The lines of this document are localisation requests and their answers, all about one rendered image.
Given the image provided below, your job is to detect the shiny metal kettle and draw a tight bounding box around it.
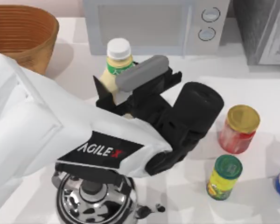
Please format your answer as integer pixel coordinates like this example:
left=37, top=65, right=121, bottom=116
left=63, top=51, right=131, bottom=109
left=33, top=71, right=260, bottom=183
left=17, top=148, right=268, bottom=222
left=51, top=163, right=167, bottom=224

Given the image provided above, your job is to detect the cream bottle with white cap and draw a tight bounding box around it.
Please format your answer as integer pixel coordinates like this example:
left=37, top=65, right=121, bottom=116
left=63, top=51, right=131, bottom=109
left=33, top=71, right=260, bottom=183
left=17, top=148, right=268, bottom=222
left=99, top=38, right=134, bottom=120

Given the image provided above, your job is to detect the microwave door handle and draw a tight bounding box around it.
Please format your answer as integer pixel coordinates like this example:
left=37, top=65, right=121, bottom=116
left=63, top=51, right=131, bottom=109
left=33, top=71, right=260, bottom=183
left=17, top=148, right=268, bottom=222
left=182, top=4, right=193, bottom=59

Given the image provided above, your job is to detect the yellow can with green lid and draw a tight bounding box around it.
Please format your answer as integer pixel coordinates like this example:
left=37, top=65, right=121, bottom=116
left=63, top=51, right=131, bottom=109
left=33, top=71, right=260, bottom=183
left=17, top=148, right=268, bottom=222
left=206, top=154, right=244, bottom=201

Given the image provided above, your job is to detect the grey cabinet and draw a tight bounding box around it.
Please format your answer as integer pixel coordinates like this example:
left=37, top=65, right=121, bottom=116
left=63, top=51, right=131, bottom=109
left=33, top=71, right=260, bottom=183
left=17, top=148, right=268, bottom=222
left=232, top=0, right=280, bottom=67

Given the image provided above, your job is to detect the red jar with gold lid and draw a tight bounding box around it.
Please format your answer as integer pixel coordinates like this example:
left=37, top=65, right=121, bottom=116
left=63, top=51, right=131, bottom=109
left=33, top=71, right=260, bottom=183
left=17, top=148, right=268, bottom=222
left=217, top=105, right=261, bottom=155

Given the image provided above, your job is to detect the round microwave knob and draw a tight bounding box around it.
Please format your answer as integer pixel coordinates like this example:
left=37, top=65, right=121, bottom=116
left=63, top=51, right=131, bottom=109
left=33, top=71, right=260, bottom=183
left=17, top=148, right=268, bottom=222
left=197, top=26, right=217, bottom=42
left=201, top=7, right=221, bottom=22

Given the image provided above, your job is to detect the brown woven basket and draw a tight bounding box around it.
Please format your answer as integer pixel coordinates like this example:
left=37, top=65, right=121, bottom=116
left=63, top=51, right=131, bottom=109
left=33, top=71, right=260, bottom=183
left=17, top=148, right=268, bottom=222
left=0, top=5, right=60, bottom=77

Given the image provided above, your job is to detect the pale microwave oven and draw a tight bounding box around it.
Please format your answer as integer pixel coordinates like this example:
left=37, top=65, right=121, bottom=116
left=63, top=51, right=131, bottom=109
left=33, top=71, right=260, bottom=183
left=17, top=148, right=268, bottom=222
left=82, top=0, right=230, bottom=57

